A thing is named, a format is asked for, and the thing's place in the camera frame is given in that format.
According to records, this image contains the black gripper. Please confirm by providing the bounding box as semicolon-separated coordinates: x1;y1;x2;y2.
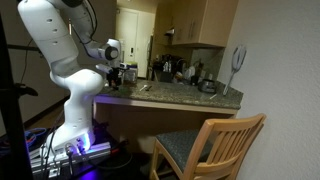
106;67;123;90

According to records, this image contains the clear jar with purple lid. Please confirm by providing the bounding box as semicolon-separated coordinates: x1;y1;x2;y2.
123;63;139;85

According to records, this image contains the cream door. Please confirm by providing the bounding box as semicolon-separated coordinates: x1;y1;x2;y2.
115;7;156;80

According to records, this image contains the dark coffee maker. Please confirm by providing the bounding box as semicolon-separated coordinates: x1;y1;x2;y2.
153;54;183;84

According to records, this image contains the white plate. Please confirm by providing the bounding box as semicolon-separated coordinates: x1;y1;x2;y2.
184;65;197;80

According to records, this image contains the dark metal pot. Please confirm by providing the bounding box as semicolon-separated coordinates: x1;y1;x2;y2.
197;78;218;94

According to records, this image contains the black tripod pole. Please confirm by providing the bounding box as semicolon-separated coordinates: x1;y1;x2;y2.
0;13;39;180

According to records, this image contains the wooden chair with grey seat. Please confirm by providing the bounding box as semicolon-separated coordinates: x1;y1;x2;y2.
148;113;268;180

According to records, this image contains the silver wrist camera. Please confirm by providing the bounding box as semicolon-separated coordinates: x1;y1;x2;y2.
95;63;114;74

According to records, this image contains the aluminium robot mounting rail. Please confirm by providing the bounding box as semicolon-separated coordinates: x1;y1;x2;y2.
29;141;112;178

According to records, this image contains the blue cable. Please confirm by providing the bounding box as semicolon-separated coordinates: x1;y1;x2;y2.
0;128;48;151

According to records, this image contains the wooden wall cabinet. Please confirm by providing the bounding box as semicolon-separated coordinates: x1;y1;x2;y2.
153;0;240;48

